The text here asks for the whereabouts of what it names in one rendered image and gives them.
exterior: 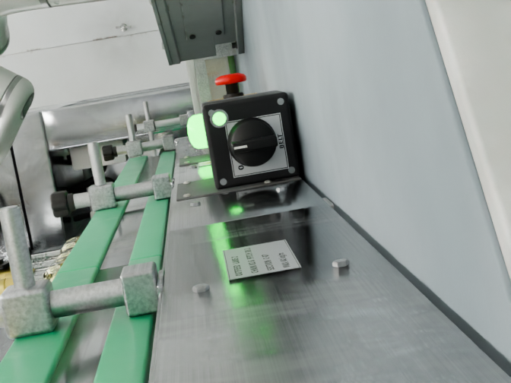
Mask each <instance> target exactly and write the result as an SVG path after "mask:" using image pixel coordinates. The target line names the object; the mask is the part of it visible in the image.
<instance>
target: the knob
mask: <svg viewBox="0 0 511 383"><path fill-rule="evenodd" d="M227 145H228V149H229V151H230V154H231V155H232V157H233V158H234V159H235V160H236V161H237V162H238V163H240V164H242V165H244V166H261V165H262V164H264V163H266V162H268V161H269V160H270V159H271V158H272V156H273V154H274V153H275V150H276V147H277V145H278V140H277V137H276V134H275V131H274V129H273V128H272V127H271V126H270V125H269V124H268V123H267V122H266V121H264V120H262V119H258V118H253V117H251V118H246V119H242V120H240V121H238V122H237V123H236V124H235V125H234V126H233V127H232V128H231V130H230V133H229V135H228V139H227Z"/></svg>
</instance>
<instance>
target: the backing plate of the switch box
mask: <svg viewBox="0 0 511 383"><path fill-rule="evenodd" d="M300 179H301V178H300V177H299V176H293V177H288V178H283V179H276V180H265V181H264V182H258V183H253V184H249V185H241V186H236V187H232V188H223V189H216V187H215V184H214V179H213V178H211V179H203V180H198V181H194V182H190V181H186V182H184V183H181V184H178V185H177V194H176V201H182V200H186V199H191V198H200V197H204V196H209V195H216V194H221V193H226V192H234V191H239V190H243V189H248V188H256V187H261V186H265V185H273V184H278V183H282V182H291V181H296V180H300Z"/></svg>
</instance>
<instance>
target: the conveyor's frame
mask: <svg viewBox="0 0 511 383"><path fill-rule="evenodd" d="M202 154H209V152H208V148H207V147H206V148H201V149H198V148H196V147H193V146H192V144H191V142H190V140H189V138H180V139H179V141H178V142H177V149H176V161H175V167H174V174H173V178H174V179H175V182H174V186H173V187H172V192H171V199H170V211H169V217H168V224H167V236H166V242H165V249H164V256H163V268H162V270H165V275H164V283H163V292H161V293H159V299H158V306H157V318H156V324H155V331H154V343H153V350H152V357H151V368H150V375H149V382H148V383H511V378H510V377H509V376H508V375H507V374H506V373H505V372H504V371H503V370H502V369H501V368H500V367H499V366H498V365H497V364H496V363H495V362H494V361H493V360H492V359H491V358H490V357H489V356H488V355H487V354H486V353H484V352H483V351H482V350H481V349H480V348H479V347H478V346H477V345H476V344H475V343H474V342H473V341H472V340H471V339H470V338H469V337H467V336H466V335H465V334H464V333H463V332H462V331H461V330H460V329H459V328H458V327H457V326H456V325H455V324H454V323H452V322H451V321H450V320H449V319H448V318H447V317H446V316H445V315H444V314H443V313H442V312H441V311H440V310H439V309H438V308H437V307H436V306H435V305H434V304H433V303H432V302H431V301H430V300H429V299H428V298H427V297H426V296H425V295H424V294H423V293H421V292H420V291H419V290H418V289H417V288H416V287H415V286H414V285H413V284H412V283H411V282H410V281H409V280H408V279H407V278H405V277H404V276H403V275H402V274H401V273H400V272H399V271H398V270H397V269H396V268H395V267H394V266H393V265H392V264H390V263H389V262H388V261H387V260H386V259H385V258H384V257H383V256H382V255H381V254H380V253H379V252H378V251H377V250H376V249H375V248H374V247H372V246H371V244H369V243H368V241H367V240H365V238H364V237H362V235H361V234H359V233H358V232H357V231H356V230H355V229H354V228H353V227H352V226H351V225H350V224H349V223H348V222H347V221H346V220H345V219H343V218H342V217H341V216H340V215H339V214H338V213H337V212H336V211H335V209H334V205H333V203H332V202H330V200H329V199H327V198H321V197H320V196H319V195H318V194H317V193H316V192H315V191H314V190H313V189H311V188H310V187H309V186H308V185H307V184H306V183H305V182H304V181H303V180H302V179H300V180H296V181H291V182H282V183H278V184H273V185H265V186H261V187H256V188H248V189H243V190H239V191H231V192H226V193H221V194H216V195H209V196H204V197H200V198H191V199H186V200H182V201H176V194H177V185H178V184H181V183H184V182H186V181H190V182H194V181H198V180H203V179H211V178H213V174H212V169H211V161H206V162H201V163H195V164H190V165H185V166H179V159H180V158H184V157H186V156H189V157H193V156H198V155H202Z"/></svg>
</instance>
